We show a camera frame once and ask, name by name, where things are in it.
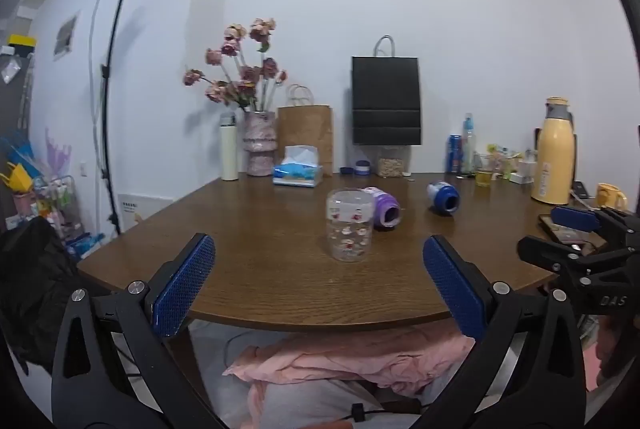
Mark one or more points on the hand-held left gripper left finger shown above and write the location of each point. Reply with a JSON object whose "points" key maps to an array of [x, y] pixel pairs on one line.
{"points": [[182, 291]]}

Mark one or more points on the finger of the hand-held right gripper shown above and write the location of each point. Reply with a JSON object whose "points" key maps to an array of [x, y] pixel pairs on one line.
{"points": [[575, 219], [545, 254]]}

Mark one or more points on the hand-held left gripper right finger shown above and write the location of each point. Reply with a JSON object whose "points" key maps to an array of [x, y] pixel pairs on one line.
{"points": [[455, 294]]}

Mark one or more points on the blue white bottle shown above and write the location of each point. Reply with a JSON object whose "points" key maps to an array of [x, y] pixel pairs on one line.
{"points": [[442, 197]]}

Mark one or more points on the purple bottle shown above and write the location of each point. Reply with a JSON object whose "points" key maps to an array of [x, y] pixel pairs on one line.
{"points": [[382, 206]]}

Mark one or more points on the clear printed plastic cup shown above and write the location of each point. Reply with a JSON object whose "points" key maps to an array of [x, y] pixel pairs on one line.
{"points": [[349, 225]]}

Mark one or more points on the person's right hand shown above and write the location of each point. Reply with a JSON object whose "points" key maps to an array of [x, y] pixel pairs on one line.
{"points": [[619, 351]]}

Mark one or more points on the black phone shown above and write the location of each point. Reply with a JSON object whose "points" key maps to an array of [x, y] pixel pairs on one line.
{"points": [[580, 190]]}

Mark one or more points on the yellow mug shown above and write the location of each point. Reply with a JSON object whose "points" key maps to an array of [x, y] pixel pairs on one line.
{"points": [[607, 196]]}

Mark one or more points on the yellow thermos jug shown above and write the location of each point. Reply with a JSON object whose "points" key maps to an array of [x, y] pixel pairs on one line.
{"points": [[552, 159]]}

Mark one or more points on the small white box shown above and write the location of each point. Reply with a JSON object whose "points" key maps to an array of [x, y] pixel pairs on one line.
{"points": [[522, 171]]}

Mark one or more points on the white board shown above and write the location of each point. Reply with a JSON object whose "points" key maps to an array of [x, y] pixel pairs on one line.
{"points": [[142, 211]]}

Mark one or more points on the glass of yellow liquid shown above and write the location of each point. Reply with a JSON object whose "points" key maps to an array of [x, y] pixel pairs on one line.
{"points": [[484, 176]]}

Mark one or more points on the pink cloth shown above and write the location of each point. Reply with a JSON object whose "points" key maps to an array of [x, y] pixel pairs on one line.
{"points": [[350, 359]]}

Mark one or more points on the clear plastic bottle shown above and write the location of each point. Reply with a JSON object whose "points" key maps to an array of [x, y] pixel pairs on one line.
{"points": [[468, 149]]}

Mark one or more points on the blue drink can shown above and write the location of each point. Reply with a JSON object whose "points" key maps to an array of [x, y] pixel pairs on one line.
{"points": [[454, 154]]}

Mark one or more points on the clear jar of grains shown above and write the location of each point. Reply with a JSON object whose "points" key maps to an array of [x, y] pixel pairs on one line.
{"points": [[394, 166]]}

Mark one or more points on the black jacket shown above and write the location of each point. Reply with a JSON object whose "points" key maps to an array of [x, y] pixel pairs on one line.
{"points": [[40, 289]]}

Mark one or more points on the white thermos bottle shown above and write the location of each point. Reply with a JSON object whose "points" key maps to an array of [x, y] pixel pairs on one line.
{"points": [[229, 151]]}

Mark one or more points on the small blue-lidded jar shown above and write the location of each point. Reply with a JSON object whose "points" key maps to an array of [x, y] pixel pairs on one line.
{"points": [[363, 167]]}

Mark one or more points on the pink marbled vase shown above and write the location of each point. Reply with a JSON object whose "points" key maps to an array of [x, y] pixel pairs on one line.
{"points": [[260, 144]]}

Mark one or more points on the blue tissue box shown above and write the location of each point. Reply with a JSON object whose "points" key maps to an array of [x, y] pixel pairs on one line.
{"points": [[297, 169]]}

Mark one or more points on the black light stand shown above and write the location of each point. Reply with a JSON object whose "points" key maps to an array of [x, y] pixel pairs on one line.
{"points": [[107, 109]]}

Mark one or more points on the brown paper bag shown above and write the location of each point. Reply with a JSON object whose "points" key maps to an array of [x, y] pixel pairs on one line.
{"points": [[306, 131]]}

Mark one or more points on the black paper bag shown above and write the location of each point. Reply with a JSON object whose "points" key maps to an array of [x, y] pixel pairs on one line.
{"points": [[386, 101]]}

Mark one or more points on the dried pink flowers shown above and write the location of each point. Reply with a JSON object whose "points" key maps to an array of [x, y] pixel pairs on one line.
{"points": [[240, 79]]}

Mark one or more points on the yellow and black box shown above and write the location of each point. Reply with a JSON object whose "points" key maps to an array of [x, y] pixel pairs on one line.
{"points": [[22, 43]]}

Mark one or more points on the grey wall picture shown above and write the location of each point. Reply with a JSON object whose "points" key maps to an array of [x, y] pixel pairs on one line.
{"points": [[66, 36]]}

